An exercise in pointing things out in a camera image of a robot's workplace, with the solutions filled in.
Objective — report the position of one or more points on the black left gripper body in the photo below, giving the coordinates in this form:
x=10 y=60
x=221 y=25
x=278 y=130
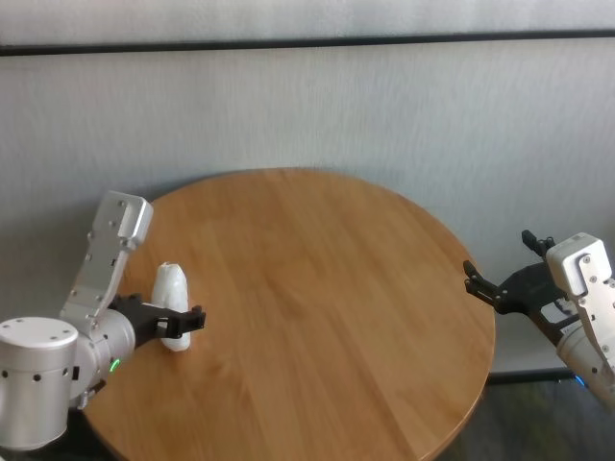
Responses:
x=144 y=322

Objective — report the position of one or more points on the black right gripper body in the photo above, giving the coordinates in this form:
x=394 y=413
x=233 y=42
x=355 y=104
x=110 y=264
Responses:
x=528 y=288

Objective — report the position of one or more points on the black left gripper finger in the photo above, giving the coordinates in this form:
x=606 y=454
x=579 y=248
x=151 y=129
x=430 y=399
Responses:
x=185 y=322

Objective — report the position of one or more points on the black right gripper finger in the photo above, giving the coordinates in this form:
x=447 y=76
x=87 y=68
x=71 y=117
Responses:
x=535 y=241
x=485 y=293

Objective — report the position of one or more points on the white sandbag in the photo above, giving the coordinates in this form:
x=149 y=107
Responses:
x=170 y=283

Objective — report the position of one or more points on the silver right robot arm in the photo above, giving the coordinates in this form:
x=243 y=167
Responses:
x=576 y=357

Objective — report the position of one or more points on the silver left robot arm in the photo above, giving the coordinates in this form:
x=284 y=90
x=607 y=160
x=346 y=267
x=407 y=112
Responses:
x=33 y=374

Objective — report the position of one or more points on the black baseboard strip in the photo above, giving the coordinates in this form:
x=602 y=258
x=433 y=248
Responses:
x=528 y=377

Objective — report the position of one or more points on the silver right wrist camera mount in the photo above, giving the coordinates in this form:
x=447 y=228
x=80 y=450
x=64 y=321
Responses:
x=576 y=264

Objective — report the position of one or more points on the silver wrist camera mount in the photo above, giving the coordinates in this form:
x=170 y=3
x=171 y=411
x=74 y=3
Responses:
x=110 y=240
x=576 y=264

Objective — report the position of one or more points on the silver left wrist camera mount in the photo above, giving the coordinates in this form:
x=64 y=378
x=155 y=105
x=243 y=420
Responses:
x=110 y=240

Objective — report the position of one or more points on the black wall rail strip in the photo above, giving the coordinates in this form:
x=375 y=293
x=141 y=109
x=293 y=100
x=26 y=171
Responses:
x=307 y=42

